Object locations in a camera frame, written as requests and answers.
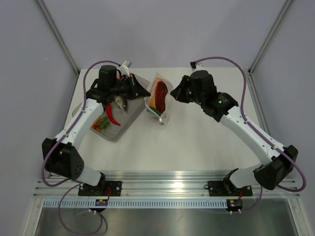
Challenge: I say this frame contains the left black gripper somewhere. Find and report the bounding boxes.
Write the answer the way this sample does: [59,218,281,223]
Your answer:
[111,74,151,101]

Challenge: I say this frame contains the red orange meat slab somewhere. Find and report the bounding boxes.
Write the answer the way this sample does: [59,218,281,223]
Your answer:
[149,78,168,113]

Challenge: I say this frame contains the clear zip top bag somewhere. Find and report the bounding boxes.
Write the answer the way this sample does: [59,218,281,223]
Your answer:
[144,73,174,125]

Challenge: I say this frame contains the red chili pepper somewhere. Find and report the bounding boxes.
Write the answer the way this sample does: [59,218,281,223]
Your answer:
[106,104,121,126]

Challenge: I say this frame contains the green cucumber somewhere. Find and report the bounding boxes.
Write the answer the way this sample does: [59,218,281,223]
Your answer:
[149,107,162,117]

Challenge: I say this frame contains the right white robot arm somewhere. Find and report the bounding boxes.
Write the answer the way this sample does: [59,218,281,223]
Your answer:
[170,70,298,195]

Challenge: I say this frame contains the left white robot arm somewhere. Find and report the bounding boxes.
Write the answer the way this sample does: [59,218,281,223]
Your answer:
[41,60,150,196]

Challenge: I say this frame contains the clear plastic food bin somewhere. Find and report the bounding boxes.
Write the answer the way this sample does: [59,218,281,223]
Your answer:
[71,73,146,143]

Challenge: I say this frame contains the silver grey fish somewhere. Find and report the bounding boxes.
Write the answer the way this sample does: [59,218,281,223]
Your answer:
[114,96,128,113]

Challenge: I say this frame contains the red green radish bunch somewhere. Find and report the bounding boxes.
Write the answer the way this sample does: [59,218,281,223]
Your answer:
[91,116,111,132]

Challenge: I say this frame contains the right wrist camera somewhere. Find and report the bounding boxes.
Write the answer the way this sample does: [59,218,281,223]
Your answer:
[190,61,205,72]

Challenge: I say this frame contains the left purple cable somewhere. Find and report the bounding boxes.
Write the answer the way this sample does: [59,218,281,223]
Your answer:
[40,60,109,234]

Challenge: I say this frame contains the aluminium mounting rail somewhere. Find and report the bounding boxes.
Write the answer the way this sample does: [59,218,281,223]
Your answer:
[33,171,300,199]

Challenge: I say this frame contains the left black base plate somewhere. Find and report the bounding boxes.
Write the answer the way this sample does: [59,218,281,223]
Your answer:
[78,180,122,197]

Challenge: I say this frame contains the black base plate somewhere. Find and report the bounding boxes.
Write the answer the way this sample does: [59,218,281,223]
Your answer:
[204,180,253,197]
[78,180,122,197]

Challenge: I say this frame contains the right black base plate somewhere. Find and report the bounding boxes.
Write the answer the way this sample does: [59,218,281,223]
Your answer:
[204,180,253,197]

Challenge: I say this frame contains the right aluminium frame post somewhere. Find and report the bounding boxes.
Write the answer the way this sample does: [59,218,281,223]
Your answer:
[248,0,295,75]

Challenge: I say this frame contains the aluminium frame post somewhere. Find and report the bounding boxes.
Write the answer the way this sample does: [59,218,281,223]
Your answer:
[34,0,80,77]
[248,0,295,75]

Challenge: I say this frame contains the white slotted cable duct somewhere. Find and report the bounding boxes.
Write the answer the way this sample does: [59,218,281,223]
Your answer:
[43,198,227,209]

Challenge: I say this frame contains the left aluminium frame post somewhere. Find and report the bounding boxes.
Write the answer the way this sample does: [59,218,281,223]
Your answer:
[34,0,80,77]

